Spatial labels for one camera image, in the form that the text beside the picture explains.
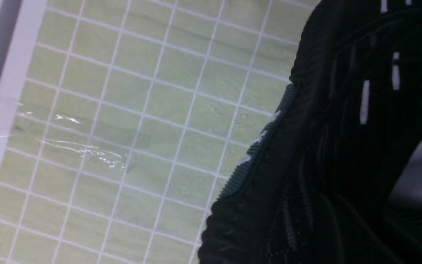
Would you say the black knit sneaker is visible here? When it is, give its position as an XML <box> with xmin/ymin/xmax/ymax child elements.
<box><xmin>197</xmin><ymin>0</ymin><xmax>422</xmax><ymax>264</ymax></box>

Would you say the green checkered table cloth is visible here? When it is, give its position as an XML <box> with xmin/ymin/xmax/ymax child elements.
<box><xmin>0</xmin><ymin>0</ymin><xmax>319</xmax><ymax>264</ymax></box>

